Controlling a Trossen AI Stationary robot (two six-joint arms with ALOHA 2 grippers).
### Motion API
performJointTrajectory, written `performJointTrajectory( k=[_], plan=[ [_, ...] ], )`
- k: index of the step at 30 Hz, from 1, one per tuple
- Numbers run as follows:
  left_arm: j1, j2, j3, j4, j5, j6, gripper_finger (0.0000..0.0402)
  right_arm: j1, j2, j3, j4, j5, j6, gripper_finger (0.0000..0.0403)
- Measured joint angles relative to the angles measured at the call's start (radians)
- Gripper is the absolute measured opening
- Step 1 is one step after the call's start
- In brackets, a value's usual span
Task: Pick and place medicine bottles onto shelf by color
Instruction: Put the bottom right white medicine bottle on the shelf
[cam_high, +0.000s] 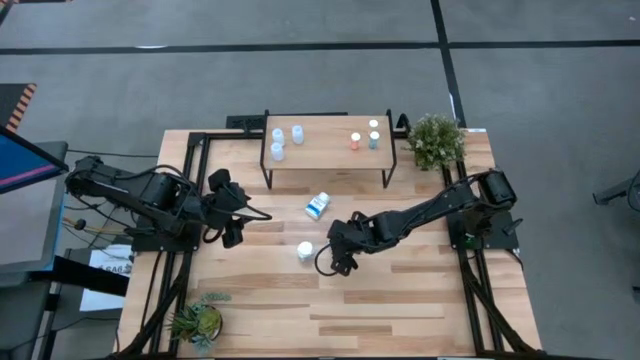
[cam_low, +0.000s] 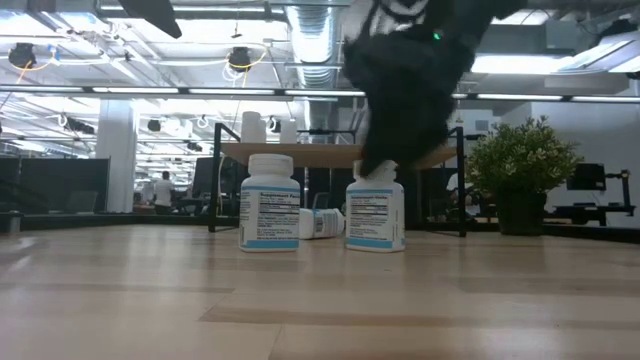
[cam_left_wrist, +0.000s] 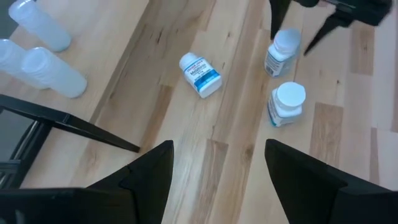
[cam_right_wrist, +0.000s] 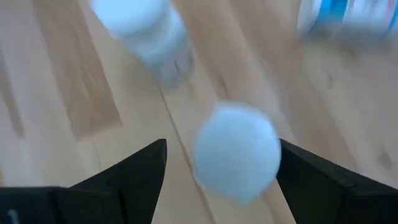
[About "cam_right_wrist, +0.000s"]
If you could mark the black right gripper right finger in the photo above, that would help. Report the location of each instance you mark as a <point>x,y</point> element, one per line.
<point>326,196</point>

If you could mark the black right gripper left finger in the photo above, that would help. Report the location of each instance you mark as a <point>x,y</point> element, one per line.
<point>124,193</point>

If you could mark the white labelled medicine bottle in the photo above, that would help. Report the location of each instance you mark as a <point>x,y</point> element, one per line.
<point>342,15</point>

